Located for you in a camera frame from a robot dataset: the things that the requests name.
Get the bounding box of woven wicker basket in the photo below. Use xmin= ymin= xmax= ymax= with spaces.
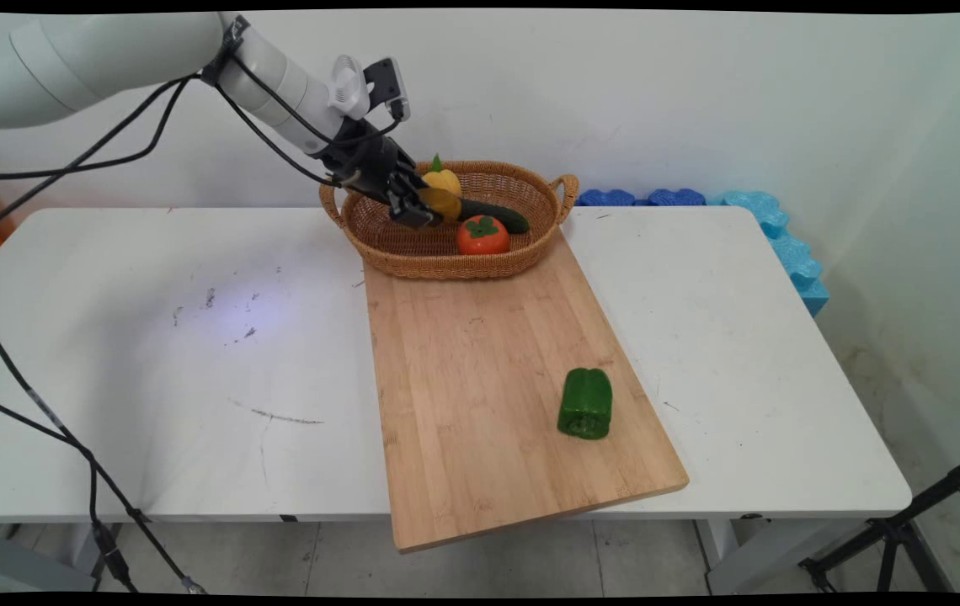
xmin=319 ymin=161 xmax=580 ymax=280

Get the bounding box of black tripod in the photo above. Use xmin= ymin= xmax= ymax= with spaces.
xmin=797 ymin=449 xmax=960 ymax=594

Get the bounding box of long black cable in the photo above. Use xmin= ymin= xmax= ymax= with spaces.
xmin=0 ymin=74 xmax=208 ymax=595

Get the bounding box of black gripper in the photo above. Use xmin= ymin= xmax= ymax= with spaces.
xmin=317 ymin=118 xmax=442 ymax=231

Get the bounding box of white table leg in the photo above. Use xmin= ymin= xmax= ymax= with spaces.
xmin=694 ymin=517 xmax=830 ymax=595

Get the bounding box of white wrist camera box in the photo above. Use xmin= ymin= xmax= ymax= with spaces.
xmin=329 ymin=54 xmax=412 ymax=124

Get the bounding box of red tomato with green stem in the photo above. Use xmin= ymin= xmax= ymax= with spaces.
xmin=456 ymin=215 xmax=512 ymax=257

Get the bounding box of wooden cutting board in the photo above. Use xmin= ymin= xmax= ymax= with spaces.
xmin=362 ymin=227 xmax=691 ymax=554

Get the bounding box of brown potato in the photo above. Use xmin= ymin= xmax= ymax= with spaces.
xmin=417 ymin=187 xmax=463 ymax=225

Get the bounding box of short black wrist cable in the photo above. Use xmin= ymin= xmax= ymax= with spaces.
xmin=212 ymin=52 xmax=410 ymax=186

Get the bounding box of yellow bell pepper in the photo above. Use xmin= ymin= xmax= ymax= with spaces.
xmin=421 ymin=154 xmax=463 ymax=197

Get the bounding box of dark green cucumber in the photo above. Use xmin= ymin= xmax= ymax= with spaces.
xmin=456 ymin=199 xmax=531 ymax=236

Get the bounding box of green bell pepper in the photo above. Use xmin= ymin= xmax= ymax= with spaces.
xmin=557 ymin=367 xmax=615 ymax=441

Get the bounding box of light blue foam mat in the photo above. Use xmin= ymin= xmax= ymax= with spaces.
xmin=720 ymin=191 xmax=831 ymax=319

